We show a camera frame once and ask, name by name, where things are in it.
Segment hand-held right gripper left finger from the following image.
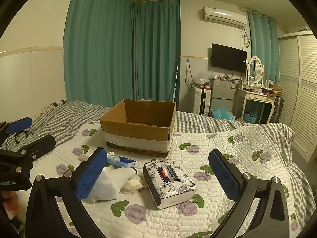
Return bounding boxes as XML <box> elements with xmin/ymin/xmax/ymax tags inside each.
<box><xmin>25</xmin><ymin>147</ymin><xmax>108</xmax><ymax>238</ymax></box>

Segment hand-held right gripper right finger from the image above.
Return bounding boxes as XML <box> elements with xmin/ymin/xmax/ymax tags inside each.
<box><xmin>208</xmin><ymin>149</ymin><xmax>290</xmax><ymax>238</ymax></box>

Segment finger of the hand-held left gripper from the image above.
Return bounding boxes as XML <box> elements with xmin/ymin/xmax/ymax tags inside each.
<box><xmin>18</xmin><ymin>135</ymin><xmax>56</xmax><ymax>164</ymax></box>
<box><xmin>0</xmin><ymin>117</ymin><xmax>33</xmax><ymax>144</ymax></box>

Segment white plastic bag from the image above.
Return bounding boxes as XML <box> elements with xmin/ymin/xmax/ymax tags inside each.
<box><xmin>87</xmin><ymin>167</ymin><xmax>132</xmax><ymax>204</ymax></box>

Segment blue and white packet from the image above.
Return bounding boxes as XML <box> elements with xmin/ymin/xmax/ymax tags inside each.
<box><xmin>106</xmin><ymin>151</ymin><xmax>137</xmax><ymax>170</ymax></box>

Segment cream cloth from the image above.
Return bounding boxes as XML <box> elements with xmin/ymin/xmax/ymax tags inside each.
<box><xmin>120</xmin><ymin>174</ymin><xmax>148</xmax><ymax>195</ymax></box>

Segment floral tissue box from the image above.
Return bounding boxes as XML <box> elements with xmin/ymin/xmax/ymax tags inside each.
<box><xmin>143</xmin><ymin>159</ymin><xmax>198</xmax><ymax>210</ymax></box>

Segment person's left hand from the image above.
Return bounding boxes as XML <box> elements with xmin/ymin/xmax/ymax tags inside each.
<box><xmin>2</xmin><ymin>191</ymin><xmax>20</xmax><ymax>216</ymax></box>

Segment brown floral cloth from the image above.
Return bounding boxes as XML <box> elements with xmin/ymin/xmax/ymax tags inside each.
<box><xmin>37</xmin><ymin>100</ymin><xmax>68</xmax><ymax>116</ymax></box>

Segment grey checked bedsheet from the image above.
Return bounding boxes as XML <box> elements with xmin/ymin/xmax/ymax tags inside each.
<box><xmin>0</xmin><ymin>100</ymin><xmax>316</xmax><ymax>228</ymax></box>

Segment blue bubble wrap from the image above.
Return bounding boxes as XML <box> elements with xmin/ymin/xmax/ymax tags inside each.
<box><xmin>210</xmin><ymin>107</ymin><xmax>235</xmax><ymax>121</ymax></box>

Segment blue plastic basket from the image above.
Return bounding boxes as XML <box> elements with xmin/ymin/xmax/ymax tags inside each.
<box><xmin>243</xmin><ymin>110</ymin><xmax>259</xmax><ymax>124</ymax></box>

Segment floral quilted blanket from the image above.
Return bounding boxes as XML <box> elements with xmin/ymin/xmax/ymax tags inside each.
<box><xmin>15</xmin><ymin>121</ymin><xmax>310</xmax><ymax>238</ymax></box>

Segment white suitcase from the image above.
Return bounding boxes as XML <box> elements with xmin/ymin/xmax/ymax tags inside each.
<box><xmin>192</xmin><ymin>87</ymin><xmax>212</xmax><ymax>116</ymax></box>

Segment dark suitcase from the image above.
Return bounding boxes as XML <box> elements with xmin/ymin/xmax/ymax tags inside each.
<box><xmin>260</xmin><ymin>95</ymin><xmax>284</xmax><ymax>124</ymax></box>

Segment silver small fridge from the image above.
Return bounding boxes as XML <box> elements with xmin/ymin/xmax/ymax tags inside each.
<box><xmin>210</xmin><ymin>78</ymin><xmax>239</xmax><ymax>117</ymax></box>

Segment white dressing table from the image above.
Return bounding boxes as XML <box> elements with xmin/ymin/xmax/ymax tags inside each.
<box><xmin>234</xmin><ymin>85</ymin><xmax>276</xmax><ymax>124</ymax></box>

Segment clear plastic bag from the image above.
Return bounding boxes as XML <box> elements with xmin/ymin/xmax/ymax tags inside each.
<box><xmin>196</xmin><ymin>71</ymin><xmax>213</xmax><ymax>86</ymax></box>

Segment white pole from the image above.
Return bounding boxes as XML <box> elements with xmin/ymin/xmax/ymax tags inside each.
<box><xmin>171</xmin><ymin>57</ymin><xmax>180</xmax><ymax>102</ymax></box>

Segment oval white mirror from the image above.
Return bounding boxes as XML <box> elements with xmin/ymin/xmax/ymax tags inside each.
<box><xmin>248</xmin><ymin>56</ymin><xmax>263</xmax><ymax>85</ymax></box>

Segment white slatted wardrobe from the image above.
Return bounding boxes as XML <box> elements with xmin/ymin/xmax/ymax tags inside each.
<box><xmin>277</xmin><ymin>31</ymin><xmax>317</xmax><ymax>164</ymax></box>

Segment green curtain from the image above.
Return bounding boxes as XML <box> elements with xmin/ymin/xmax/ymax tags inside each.
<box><xmin>248</xmin><ymin>9</ymin><xmax>280</xmax><ymax>85</ymax></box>
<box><xmin>131</xmin><ymin>0</ymin><xmax>181</xmax><ymax>105</ymax></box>
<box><xmin>63</xmin><ymin>0</ymin><xmax>135</xmax><ymax>102</ymax></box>

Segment white air conditioner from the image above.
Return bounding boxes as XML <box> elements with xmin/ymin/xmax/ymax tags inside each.
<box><xmin>202</xmin><ymin>6</ymin><xmax>248</xmax><ymax>28</ymax></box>

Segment black cable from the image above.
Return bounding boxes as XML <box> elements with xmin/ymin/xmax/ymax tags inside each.
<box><xmin>13</xmin><ymin>129</ymin><xmax>34</xmax><ymax>144</ymax></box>

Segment black wall cables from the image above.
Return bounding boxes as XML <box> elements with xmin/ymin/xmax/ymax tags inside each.
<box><xmin>186</xmin><ymin>59</ymin><xmax>196</xmax><ymax>90</ymax></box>

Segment black wall television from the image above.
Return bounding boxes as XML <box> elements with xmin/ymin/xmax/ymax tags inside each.
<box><xmin>211</xmin><ymin>43</ymin><xmax>247</xmax><ymax>72</ymax></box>

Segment air conditioner cable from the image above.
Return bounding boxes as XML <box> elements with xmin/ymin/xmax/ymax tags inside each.
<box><xmin>241</xmin><ymin>27</ymin><xmax>251</xmax><ymax>47</ymax></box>

